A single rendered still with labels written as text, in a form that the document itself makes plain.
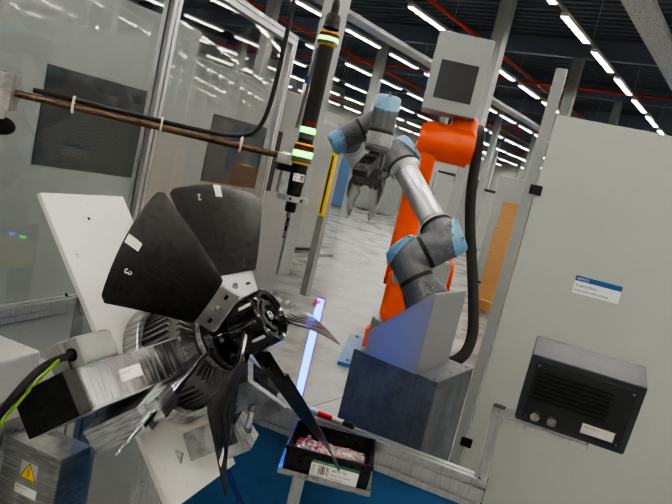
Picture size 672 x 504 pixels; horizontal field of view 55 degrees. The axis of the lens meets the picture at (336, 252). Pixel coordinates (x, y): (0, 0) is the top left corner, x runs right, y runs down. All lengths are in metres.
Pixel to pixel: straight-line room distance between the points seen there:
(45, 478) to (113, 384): 0.41
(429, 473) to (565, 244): 1.58
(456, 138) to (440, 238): 3.34
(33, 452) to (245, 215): 0.67
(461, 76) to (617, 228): 2.58
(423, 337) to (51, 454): 1.05
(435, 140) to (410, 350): 3.55
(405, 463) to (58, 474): 0.85
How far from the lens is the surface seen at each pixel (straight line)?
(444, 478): 1.79
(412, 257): 2.07
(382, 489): 1.87
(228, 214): 1.48
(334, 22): 1.42
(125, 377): 1.20
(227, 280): 1.41
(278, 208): 6.14
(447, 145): 5.37
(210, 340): 1.34
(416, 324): 1.95
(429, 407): 1.98
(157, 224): 1.20
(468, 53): 5.37
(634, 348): 3.15
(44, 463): 1.53
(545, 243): 3.09
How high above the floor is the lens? 1.56
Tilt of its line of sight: 8 degrees down
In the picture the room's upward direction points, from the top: 13 degrees clockwise
